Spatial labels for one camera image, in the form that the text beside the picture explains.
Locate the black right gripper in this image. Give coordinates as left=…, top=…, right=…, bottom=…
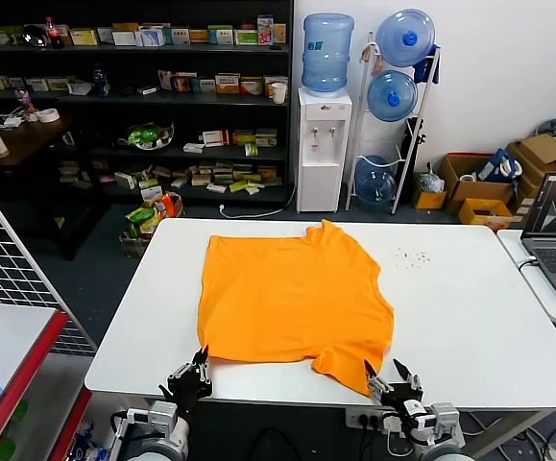
left=363, top=358, right=425, bottom=420

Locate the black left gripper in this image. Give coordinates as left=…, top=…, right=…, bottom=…
left=157, top=344, right=214, bottom=418

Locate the orange t-shirt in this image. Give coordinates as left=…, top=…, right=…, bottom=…
left=195, top=219, right=397, bottom=399

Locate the white power strip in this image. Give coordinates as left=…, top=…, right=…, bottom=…
left=344, top=406, right=385, bottom=430

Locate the large white table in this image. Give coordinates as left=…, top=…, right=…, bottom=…
left=84, top=216, right=556, bottom=413

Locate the basket of snack packets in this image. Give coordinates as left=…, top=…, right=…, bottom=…
left=119, top=191, right=185, bottom=259

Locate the small white side table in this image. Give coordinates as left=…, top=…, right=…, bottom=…
left=496, top=229, right=556, bottom=324

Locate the small yellow box with bag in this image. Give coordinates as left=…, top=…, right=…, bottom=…
left=411, top=162, right=447, bottom=211

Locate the white cabinet with red edge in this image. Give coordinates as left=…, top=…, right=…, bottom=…
left=0, top=301, right=94, bottom=461

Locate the yellow cardboard box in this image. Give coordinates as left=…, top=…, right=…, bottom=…
left=458, top=197, right=514, bottom=227

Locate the open brown cardboard box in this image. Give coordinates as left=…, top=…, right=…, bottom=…
left=438, top=152, right=517, bottom=215

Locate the white water dispenser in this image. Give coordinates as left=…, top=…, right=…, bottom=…
left=296, top=85, right=354, bottom=214

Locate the white jug rack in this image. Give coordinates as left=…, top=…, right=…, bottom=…
left=344, top=31, right=443, bottom=216

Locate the bowl of green packets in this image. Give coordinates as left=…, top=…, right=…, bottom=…
left=117, top=122, right=177, bottom=152

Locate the black instrument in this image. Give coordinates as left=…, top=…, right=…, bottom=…
left=400, top=116, right=426, bottom=186

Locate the blue and white bag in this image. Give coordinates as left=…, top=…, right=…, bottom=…
left=476, top=147, right=523, bottom=182

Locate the brown cardboard box with flap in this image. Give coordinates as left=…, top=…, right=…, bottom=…
left=506, top=133, right=556, bottom=198

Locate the black shelving unit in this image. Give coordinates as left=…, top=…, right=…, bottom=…
left=0, top=0, right=296, bottom=208

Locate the orange and white medicine box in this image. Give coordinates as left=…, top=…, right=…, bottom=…
left=214, top=72, right=242, bottom=94

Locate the brown wooden table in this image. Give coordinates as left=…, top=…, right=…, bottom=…
left=0, top=113, right=110, bottom=260

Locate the blue bottle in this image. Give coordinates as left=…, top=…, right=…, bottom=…
left=90, top=61, right=110, bottom=97

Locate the blue water jug with label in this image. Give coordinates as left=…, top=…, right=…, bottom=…
left=302, top=12, right=356, bottom=95

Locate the pink and white carton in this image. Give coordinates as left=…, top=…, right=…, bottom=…
left=256, top=13, right=276, bottom=47

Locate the yellow medicine box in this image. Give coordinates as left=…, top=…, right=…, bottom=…
left=69, top=27, right=100, bottom=47

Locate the cola bottle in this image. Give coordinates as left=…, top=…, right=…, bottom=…
left=44, top=16, right=66, bottom=50

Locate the shiny black helmet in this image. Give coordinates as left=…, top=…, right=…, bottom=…
left=21, top=23, right=51, bottom=48

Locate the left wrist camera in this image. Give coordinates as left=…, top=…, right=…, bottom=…
left=147, top=400, right=179, bottom=434

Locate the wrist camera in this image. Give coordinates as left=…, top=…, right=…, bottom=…
left=428, top=402, right=464, bottom=448
left=147, top=400, right=179, bottom=434

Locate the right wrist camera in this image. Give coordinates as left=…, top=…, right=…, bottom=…
left=428, top=402, right=464, bottom=448

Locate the black floor cable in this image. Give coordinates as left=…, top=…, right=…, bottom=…
left=248, top=426, right=302, bottom=461

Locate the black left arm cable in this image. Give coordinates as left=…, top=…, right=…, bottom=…
left=110, top=411, right=130, bottom=441

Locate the white floor cable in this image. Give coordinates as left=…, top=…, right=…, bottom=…
left=218, top=184, right=299, bottom=220

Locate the white wire grid panel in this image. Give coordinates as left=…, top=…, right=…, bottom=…
left=0, top=165, right=99, bottom=359

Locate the white charger with cable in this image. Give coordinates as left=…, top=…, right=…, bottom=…
left=0, top=106, right=27, bottom=130

